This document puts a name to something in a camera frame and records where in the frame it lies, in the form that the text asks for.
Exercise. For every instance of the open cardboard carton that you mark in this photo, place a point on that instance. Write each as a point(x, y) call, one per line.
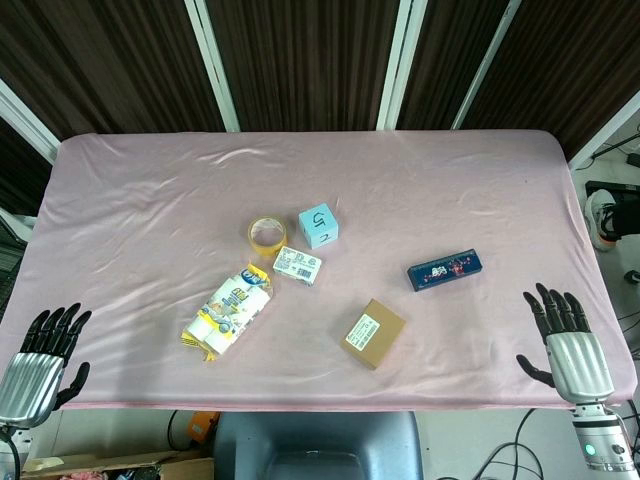
point(175, 467)

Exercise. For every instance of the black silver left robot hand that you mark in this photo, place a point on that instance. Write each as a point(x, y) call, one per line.
point(30, 385)

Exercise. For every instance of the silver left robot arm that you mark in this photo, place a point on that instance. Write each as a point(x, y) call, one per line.
point(6, 431)

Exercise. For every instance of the white paper roll pack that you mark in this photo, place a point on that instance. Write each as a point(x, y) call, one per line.
point(230, 310)

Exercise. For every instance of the brown labelled cardboard box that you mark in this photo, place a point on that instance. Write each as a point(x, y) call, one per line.
point(380, 335)

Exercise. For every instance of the dark blue glasses case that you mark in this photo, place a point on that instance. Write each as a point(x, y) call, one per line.
point(445, 270)

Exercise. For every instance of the gray robot base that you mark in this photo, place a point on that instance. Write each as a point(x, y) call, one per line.
point(320, 440)

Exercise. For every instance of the white sneaker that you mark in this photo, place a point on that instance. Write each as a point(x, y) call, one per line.
point(597, 215)

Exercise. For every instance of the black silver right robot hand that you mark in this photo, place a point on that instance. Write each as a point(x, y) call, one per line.
point(580, 360)

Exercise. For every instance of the pink tablecloth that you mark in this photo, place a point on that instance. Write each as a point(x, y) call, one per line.
point(150, 200)

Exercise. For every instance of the light blue numbered cube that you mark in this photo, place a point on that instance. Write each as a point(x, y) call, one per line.
point(320, 227)

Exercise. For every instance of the white blue soap box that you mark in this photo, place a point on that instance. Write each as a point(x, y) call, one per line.
point(297, 265)

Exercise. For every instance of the yellow clear tape roll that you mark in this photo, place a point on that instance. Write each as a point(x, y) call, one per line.
point(267, 250)

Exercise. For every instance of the white partition frame post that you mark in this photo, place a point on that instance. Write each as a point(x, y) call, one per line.
point(482, 70)
point(400, 65)
point(605, 130)
point(215, 65)
point(25, 120)

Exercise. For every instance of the orange device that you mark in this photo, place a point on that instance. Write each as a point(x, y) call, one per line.
point(202, 427)

